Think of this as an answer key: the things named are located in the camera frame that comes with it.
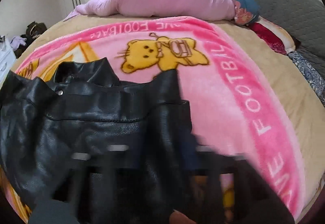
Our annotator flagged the black leather jacket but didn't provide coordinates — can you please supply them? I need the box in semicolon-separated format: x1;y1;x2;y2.
1;59;196;223

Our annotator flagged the dark clothes pile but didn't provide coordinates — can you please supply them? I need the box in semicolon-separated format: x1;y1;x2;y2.
9;21;47;58

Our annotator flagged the right hand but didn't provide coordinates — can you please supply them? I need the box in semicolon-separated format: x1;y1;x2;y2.
169;210;196;224

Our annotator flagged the pink cartoon fleece blanket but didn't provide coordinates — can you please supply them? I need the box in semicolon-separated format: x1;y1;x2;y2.
1;17;304;223

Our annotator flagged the tan bed sheet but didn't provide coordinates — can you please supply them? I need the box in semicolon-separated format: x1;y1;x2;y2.
13;16;324;220

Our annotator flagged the blue patterned cloth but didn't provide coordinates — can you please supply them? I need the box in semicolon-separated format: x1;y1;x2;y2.
288;52;324;106

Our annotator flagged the white drawer cabinet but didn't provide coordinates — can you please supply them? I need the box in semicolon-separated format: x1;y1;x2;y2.
0;36;16;82

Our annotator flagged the red striped pillow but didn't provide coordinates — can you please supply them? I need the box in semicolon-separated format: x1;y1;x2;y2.
248;16;301;55

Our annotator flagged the grey quilted headboard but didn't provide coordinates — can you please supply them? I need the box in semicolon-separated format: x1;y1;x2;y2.
256;0;325;76

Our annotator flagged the blue floral pillow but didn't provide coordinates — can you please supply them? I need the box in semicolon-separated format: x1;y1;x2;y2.
233;0;259;26

